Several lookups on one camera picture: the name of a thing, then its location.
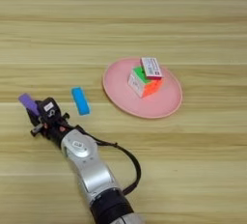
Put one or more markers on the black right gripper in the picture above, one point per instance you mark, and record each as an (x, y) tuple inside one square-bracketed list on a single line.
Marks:
[(54, 129)]

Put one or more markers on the purple rectangular block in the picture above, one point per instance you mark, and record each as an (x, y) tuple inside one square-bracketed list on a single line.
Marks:
[(28, 101)]

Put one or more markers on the blue rectangular block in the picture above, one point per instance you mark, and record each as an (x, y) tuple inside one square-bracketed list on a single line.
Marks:
[(80, 101)]

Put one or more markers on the pink white eraser box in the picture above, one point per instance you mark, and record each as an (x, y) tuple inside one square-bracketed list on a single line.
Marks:
[(151, 67)]

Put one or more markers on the pink round plate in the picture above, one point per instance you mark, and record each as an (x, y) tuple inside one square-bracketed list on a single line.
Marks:
[(115, 86)]

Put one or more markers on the multicolour puzzle cube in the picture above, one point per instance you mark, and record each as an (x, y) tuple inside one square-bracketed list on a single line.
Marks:
[(141, 86)]

